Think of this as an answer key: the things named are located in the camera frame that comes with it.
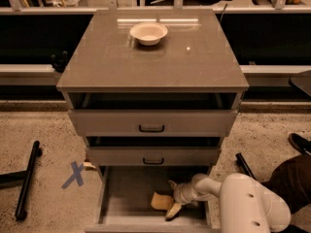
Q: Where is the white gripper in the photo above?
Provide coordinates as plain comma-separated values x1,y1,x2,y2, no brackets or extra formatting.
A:
165,180,196,220

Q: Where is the yellow sponge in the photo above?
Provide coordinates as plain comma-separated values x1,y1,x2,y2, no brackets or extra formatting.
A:
151,192,174,211

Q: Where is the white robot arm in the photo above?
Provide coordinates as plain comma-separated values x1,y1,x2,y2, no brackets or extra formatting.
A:
165,173,291,233

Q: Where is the grey bottom drawer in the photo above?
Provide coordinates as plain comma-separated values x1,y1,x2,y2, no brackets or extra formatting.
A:
85,166,219,233

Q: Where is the grey drawer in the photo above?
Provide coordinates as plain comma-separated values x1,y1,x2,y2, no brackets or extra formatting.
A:
86,137,221,166
66,92,239,137
85,166,219,233

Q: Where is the grey middle drawer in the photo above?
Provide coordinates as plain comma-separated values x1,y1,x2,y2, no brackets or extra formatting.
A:
86,137,221,166

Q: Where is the grey drawer cabinet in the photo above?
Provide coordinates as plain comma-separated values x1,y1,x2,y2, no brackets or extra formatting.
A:
56,9,250,233

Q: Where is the grey top drawer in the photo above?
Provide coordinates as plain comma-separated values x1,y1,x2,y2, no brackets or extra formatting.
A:
66,92,239,137

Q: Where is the black stand leg right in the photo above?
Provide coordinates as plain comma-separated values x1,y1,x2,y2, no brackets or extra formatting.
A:
235,153,255,179

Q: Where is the black stand leg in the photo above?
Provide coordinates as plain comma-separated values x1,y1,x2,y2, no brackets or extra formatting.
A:
0,141,42,221
235,153,255,179

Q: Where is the blue tape cross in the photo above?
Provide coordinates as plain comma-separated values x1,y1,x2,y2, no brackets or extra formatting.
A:
61,161,84,189

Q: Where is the brown trouser leg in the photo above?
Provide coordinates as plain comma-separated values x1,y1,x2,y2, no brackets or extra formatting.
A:
262,155,311,214

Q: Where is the black sneaker far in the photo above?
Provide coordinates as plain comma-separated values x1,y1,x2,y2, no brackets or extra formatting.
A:
288,133,311,155

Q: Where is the black stand leg left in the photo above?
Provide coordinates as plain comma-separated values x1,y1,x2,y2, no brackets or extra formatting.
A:
0,141,42,221

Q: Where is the white paper bowl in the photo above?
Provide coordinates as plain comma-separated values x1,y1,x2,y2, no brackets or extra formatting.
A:
129,22,168,46

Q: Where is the black clamp knob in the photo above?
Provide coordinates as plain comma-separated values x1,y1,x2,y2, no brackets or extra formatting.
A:
51,51,68,73

